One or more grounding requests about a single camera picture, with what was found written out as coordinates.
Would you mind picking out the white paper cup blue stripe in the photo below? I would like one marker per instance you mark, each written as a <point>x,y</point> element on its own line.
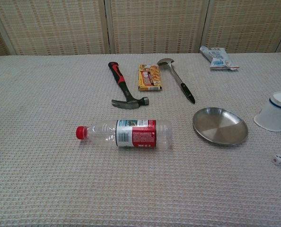
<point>273,116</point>

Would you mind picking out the small white die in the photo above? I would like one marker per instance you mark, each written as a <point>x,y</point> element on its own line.
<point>277,160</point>

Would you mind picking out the clear plastic bottle red cap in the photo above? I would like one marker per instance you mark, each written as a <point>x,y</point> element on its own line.
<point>135,134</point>

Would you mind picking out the yellow biscuit box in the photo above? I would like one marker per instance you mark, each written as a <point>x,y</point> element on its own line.
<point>150,78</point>

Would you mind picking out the red black claw hammer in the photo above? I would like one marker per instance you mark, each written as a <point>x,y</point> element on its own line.
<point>119,75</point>

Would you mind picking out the white blue snack bag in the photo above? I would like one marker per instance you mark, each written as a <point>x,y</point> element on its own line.
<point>217,58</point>

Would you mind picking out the beige woven tablecloth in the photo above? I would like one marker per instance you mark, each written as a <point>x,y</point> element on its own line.
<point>60,177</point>

